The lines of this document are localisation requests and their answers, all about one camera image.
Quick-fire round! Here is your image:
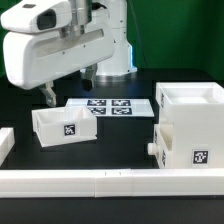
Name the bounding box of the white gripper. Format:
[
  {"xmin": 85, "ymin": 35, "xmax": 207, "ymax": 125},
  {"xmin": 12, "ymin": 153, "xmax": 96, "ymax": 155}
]
[{"xmin": 3, "ymin": 22, "xmax": 114, "ymax": 107}]

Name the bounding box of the white drawer cabinet frame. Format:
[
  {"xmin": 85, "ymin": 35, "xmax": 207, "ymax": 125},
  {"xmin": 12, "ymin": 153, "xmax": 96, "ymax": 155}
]
[{"xmin": 156, "ymin": 82, "xmax": 224, "ymax": 169}]

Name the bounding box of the white drawer box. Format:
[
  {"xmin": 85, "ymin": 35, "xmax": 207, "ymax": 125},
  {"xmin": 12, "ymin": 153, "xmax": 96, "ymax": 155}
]
[
  {"xmin": 148, "ymin": 122, "xmax": 173, "ymax": 169},
  {"xmin": 32, "ymin": 106, "xmax": 97, "ymax": 147}
]

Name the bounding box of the white left barrier block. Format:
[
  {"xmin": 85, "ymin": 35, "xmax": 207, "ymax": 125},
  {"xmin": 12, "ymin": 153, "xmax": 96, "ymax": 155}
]
[{"xmin": 0, "ymin": 128, "xmax": 15, "ymax": 166}]

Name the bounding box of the white drawer box rear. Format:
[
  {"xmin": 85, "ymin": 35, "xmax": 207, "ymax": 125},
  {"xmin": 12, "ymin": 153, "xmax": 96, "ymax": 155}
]
[{"xmin": 32, "ymin": 106, "xmax": 97, "ymax": 147}]

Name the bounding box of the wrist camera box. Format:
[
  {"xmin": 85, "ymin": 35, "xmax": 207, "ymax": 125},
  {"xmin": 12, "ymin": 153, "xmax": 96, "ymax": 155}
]
[{"xmin": 0, "ymin": 0, "xmax": 72, "ymax": 33}]

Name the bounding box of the white front barrier rail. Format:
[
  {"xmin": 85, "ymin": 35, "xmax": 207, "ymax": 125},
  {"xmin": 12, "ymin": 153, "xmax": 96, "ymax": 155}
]
[{"xmin": 0, "ymin": 168, "xmax": 224, "ymax": 198}]

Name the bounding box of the white drawer box front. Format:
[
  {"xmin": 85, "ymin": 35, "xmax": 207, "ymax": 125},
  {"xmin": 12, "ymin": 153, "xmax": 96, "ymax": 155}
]
[{"xmin": 148, "ymin": 122, "xmax": 173, "ymax": 169}]

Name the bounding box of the white fiducial marker plate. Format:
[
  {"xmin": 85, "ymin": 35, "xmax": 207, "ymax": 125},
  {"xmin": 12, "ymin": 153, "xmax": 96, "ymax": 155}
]
[{"xmin": 66, "ymin": 98, "xmax": 154, "ymax": 117}]

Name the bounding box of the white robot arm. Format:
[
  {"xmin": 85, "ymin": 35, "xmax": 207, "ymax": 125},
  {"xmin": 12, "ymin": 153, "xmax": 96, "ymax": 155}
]
[{"xmin": 0, "ymin": 0, "xmax": 137, "ymax": 107}]

